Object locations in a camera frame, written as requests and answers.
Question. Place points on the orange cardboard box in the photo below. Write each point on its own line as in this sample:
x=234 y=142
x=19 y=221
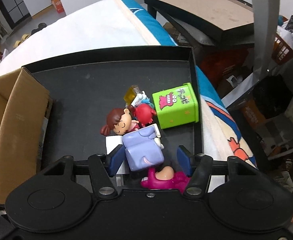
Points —
x=58 y=5

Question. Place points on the green cube toy box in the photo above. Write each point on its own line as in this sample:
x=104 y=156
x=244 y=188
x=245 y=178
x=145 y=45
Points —
x=176 y=106

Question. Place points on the purple block figure toy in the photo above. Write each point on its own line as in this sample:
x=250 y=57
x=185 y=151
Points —
x=143 y=148

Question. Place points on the black slippers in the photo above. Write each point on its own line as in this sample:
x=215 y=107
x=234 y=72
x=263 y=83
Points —
x=39 y=28

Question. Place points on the magenta bear toy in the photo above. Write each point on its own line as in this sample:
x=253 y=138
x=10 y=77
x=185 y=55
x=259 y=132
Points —
x=166 y=179

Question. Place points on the blue cartoon mattress cover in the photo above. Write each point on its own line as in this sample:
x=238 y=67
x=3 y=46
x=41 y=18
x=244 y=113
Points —
x=221 y=135

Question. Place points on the red storage basket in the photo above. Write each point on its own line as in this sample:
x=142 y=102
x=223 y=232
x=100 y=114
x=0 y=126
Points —
x=282 y=52

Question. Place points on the white USB wall charger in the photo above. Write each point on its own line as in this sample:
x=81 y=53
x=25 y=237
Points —
x=116 y=161

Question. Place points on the brown cardboard box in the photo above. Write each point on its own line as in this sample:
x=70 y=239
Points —
x=25 y=107

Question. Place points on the brown-haired girl figurine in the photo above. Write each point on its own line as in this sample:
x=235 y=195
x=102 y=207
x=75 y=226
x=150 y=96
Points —
x=125 y=120

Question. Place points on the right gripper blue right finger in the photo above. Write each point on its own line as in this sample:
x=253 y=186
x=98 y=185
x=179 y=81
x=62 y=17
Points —
x=198 y=169

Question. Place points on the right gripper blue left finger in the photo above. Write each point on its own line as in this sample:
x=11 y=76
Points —
x=102 y=168

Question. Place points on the yellow slippers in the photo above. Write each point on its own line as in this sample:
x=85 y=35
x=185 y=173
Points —
x=21 y=40

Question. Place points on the black shallow tray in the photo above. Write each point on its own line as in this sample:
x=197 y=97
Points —
x=85 y=86

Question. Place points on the white desk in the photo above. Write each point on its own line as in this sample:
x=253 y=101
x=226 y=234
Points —
x=266 y=14

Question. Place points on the black side table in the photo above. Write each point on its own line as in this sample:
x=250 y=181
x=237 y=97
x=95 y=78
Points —
x=229 y=22

